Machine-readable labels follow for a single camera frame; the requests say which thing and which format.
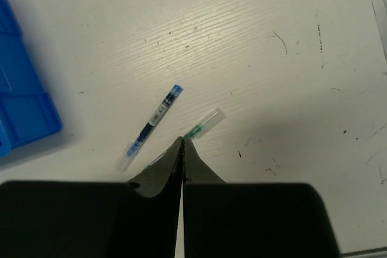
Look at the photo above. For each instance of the green ink pen refill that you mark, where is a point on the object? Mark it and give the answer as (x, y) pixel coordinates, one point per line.
(205, 124)

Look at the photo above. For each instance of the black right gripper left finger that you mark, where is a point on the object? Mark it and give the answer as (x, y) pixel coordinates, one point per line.
(136, 218)

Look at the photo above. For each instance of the blue ink pen refill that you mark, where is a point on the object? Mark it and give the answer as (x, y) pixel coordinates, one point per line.
(133, 148)

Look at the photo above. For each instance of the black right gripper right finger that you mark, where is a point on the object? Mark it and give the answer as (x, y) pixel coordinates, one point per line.
(251, 219)

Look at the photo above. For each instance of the blue plastic divided tray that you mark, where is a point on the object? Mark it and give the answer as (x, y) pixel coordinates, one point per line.
(28, 113)

